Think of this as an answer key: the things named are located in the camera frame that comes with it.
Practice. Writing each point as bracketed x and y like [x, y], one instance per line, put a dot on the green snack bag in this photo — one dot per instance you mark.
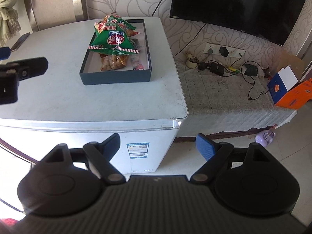
[112, 41]
[100, 28]
[119, 23]

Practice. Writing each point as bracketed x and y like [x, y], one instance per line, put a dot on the white lace cloth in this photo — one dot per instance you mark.
[219, 97]

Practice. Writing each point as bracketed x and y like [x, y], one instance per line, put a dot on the black power adapter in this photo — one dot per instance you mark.
[217, 68]
[251, 70]

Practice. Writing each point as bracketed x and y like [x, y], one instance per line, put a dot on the wooden low cabinet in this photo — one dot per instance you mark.
[231, 132]

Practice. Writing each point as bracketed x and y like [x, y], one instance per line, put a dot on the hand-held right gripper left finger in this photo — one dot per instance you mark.
[112, 146]

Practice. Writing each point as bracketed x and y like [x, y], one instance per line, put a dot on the smartphone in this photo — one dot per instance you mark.
[20, 41]

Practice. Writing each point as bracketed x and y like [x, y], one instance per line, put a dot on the purple plastic bottle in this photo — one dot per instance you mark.
[265, 137]

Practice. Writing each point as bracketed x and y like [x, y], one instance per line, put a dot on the grey cardboard box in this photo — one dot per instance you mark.
[114, 78]

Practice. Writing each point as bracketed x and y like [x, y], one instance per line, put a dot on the pale green curtain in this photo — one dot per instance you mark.
[7, 17]

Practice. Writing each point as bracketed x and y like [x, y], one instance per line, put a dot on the black plug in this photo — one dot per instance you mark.
[224, 51]

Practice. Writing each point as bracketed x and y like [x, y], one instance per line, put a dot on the freezer label sticker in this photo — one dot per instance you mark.
[137, 150]

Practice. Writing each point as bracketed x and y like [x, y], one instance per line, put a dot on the red cloth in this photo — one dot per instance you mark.
[6, 226]

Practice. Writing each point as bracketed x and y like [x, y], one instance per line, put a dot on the black television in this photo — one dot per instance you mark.
[231, 4]

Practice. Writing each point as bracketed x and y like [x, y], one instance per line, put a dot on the yellow peanut bag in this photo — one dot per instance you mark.
[112, 63]

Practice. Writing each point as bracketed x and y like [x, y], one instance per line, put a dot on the brown cardboard box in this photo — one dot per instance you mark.
[290, 58]

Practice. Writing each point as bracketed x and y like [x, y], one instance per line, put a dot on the blue and white box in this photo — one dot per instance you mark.
[276, 90]

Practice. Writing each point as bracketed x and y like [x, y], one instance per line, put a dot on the pink heart candy packet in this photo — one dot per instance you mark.
[139, 67]

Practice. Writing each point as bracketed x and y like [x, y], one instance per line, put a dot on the orange cardboard box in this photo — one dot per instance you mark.
[297, 97]

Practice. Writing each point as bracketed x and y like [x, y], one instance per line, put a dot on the white wall outlet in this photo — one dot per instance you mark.
[231, 52]

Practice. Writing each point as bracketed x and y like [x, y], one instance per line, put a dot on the yellow green tool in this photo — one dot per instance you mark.
[232, 69]

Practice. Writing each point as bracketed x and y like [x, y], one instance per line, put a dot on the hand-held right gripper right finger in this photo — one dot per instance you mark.
[204, 147]

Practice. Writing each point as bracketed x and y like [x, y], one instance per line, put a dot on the white jar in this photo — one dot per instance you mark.
[192, 63]

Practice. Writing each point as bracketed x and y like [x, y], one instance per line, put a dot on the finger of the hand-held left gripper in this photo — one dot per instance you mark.
[31, 67]
[4, 53]

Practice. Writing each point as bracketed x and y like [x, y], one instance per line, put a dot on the small black adapter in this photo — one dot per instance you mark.
[202, 67]

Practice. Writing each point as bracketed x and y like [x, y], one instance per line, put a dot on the grey plug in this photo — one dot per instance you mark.
[210, 51]

